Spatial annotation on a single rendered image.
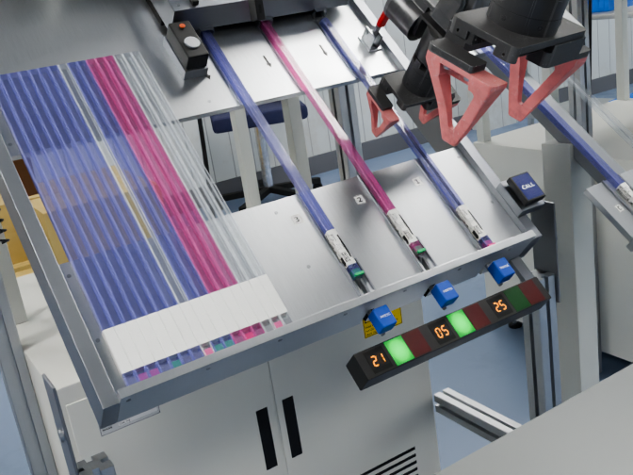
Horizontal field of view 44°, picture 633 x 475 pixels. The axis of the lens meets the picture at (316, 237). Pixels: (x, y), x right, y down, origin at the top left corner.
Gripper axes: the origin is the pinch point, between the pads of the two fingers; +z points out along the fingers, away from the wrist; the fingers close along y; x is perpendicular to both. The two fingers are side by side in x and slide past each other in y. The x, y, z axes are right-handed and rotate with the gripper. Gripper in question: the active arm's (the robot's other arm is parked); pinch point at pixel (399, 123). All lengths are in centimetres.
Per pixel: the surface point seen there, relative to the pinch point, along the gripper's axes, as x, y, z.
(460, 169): 10.7, -5.5, 1.0
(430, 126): 0.0, -7.9, 3.1
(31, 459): 9, 64, 56
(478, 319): 34.1, 7.9, 1.9
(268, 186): -153, -118, 254
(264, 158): -164, -118, 243
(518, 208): 21.7, -7.9, -1.5
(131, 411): 27, 56, 4
